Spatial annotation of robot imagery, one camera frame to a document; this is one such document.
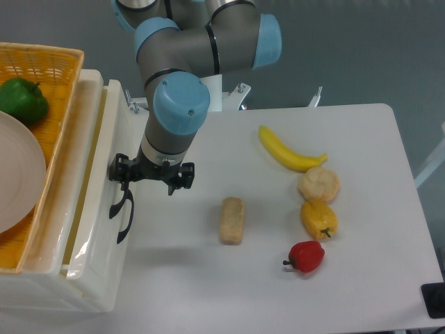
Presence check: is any round cream bread roll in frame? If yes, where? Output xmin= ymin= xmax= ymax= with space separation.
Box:
xmin=298 ymin=166 xmax=341 ymax=202

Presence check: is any black device at table corner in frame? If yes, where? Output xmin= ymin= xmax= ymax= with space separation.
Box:
xmin=421 ymin=283 xmax=445 ymax=319

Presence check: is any orange woven basket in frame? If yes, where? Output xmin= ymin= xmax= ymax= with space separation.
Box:
xmin=1 ymin=42 xmax=84 ymax=274

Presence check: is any white frame at right edge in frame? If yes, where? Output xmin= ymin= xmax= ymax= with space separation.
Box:
xmin=414 ymin=138 xmax=444 ymax=189

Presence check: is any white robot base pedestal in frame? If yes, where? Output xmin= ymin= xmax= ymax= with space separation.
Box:
xmin=124 ymin=74 xmax=324 ymax=114

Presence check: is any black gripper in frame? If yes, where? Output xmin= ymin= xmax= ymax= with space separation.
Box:
xmin=108 ymin=153 xmax=195 ymax=196

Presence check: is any oblong beige bread loaf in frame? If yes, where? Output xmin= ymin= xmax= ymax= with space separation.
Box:
xmin=219 ymin=197 xmax=245 ymax=246

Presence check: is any red bell pepper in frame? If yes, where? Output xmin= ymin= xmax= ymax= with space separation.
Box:
xmin=282 ymin=241 xmax=325 ymax=273

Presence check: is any yellow bell pepper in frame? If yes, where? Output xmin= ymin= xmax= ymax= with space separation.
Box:
xmin=300 ymin=199 xmax=339 ymax=240

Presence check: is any yellow banana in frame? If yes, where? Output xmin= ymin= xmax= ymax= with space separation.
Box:
xmin=258 ymin=125 xmax=328 ymax=172

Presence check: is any beige round plate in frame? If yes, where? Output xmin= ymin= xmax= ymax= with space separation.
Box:
xmin=1 ymin=112 xmax=46 ymax=232

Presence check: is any white drawer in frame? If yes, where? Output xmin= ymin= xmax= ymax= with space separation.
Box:
xmin=65 ymin=80 xmax=138 ymax=311
xmin=71 ymin=200 xmax=133 ymax=312

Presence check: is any green bell pepper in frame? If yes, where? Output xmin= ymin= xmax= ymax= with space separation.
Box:
xmin=1 ymin=77 xmax=49 ymax=125

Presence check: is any white drawer cabinet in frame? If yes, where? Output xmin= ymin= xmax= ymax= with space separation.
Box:
xmin=1 ymin=70 xmax=104 ymax=312

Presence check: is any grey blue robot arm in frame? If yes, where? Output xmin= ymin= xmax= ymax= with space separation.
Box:
xmin=109 ymin=1 xmax=282 ymax=192

